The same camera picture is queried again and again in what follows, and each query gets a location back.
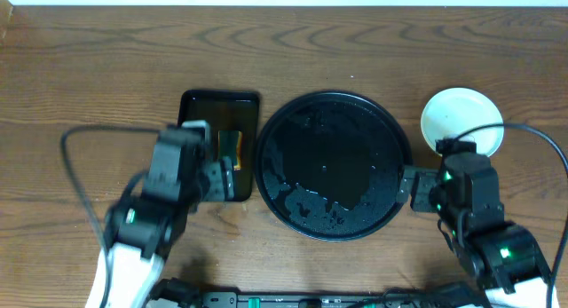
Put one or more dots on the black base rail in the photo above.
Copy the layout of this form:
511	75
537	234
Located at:
175	293

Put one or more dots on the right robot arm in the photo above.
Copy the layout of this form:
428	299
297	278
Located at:
502	257

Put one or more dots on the green and yellow sponge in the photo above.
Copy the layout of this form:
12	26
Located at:
229	145

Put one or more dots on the black round tray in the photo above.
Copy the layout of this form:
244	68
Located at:
329	164

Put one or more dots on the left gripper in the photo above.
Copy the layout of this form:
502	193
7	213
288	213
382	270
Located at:
220	180

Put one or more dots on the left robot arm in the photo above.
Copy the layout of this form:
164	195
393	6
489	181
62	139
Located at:
151	214

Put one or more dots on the black rectangular tray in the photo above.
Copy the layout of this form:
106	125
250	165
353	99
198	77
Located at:
227	110

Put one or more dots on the light blue plate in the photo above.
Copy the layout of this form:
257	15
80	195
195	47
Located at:
452	111

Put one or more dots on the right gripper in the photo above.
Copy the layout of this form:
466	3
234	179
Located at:
426	180

